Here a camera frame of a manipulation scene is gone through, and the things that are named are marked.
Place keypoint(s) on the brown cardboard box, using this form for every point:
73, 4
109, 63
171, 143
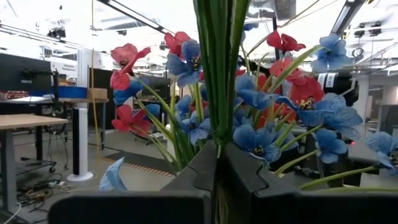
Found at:
97, 93

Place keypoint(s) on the black office chair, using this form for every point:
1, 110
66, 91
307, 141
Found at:
388, 119

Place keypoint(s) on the blue plastic bin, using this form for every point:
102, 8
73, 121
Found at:
73, 92

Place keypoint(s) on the black floor mat yellow stripes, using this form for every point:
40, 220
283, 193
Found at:
140, 160

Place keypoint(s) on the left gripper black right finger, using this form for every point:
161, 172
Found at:
280, 208

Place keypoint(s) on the wooden side table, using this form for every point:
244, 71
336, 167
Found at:
93, 100

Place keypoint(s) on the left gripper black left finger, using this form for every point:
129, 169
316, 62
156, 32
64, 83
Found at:
140, 208

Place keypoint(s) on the black computer monitor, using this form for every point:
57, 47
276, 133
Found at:
15, 71
157, 88

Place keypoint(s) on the light wood desk grey legs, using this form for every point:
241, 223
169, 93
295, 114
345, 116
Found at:
31, 120

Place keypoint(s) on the white square pillar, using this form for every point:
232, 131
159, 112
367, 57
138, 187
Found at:
82, 140

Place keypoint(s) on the blue artificial flower bunch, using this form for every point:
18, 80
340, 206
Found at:
186, 65
329, 113

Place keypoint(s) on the black wheeled stand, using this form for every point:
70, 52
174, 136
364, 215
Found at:
38, 143

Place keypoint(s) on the black partition panel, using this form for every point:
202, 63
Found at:
104, 81

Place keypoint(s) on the black overhead light bar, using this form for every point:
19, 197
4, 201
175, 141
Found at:
136, 16
346, 15

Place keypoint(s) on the black ceiling-mounted camera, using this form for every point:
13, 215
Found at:
56, 33

